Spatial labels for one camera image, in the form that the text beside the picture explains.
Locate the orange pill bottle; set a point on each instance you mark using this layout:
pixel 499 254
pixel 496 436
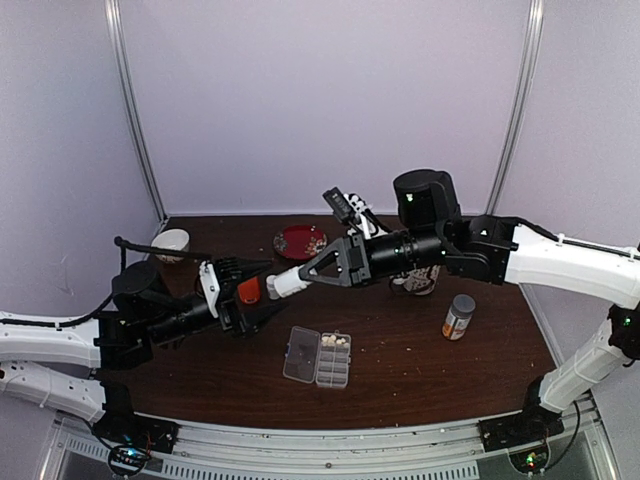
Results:
pixel 249 291

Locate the red floral plate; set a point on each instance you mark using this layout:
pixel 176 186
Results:
pixel 299 242

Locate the left round circuit board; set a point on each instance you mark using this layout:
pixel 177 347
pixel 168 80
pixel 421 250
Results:
pixel 125 460

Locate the small white pill bottle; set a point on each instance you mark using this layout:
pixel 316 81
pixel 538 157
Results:
pixel 289 282
pixel 271 288

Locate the right round circuit board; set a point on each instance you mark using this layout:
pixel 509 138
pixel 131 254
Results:
pixel 530 461

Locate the amber bottle grey cap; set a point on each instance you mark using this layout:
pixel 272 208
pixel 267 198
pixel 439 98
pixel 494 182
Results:
pixel 458 317

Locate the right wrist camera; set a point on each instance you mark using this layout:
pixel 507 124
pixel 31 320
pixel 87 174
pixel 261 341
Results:
pixel 353 212

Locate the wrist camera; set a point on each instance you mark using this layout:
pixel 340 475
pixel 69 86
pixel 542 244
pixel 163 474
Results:
pixel 353 212
pixel 210 286

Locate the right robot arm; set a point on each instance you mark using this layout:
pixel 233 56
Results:
pixel 498 250

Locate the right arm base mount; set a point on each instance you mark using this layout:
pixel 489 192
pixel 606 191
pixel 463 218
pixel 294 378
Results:
pixel 533 423

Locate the front aluminium rail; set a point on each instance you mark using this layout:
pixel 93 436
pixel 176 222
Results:
pixel 450 450

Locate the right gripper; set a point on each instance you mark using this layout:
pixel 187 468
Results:
pixel 352 259

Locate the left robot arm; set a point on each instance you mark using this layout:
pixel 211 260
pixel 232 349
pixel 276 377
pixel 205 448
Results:
pixel 139 315

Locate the left aluminium frame post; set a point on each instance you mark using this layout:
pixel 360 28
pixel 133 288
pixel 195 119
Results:
pixel 118 41

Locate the white pills in organizer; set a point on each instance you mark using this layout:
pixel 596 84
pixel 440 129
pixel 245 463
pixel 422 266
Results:
pixel 333 340

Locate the right aluminium frame post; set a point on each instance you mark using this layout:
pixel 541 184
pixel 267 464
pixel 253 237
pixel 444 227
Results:
pixel 527 69

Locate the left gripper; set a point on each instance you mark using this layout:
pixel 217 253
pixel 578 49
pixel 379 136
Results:
pixel 250 321

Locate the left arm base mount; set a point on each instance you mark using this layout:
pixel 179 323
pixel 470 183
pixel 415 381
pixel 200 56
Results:
pixel 122 425

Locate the clear plastic pill organizer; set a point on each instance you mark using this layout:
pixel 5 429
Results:
pixel 307 361

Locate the white floral mug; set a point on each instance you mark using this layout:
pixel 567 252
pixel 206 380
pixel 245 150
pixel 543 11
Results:
pixel 419 282

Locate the round circuit board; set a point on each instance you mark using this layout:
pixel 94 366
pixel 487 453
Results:
pixel 530 461
pixel 125 460

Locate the white ceramic bowl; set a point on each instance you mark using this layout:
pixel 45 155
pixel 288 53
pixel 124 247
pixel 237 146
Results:
pixel 171 239

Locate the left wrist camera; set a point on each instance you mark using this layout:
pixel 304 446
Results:
pixel 210 286

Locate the aluminium frame post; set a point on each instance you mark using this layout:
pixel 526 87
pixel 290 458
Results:
pixel 118 41
pixel 527 69

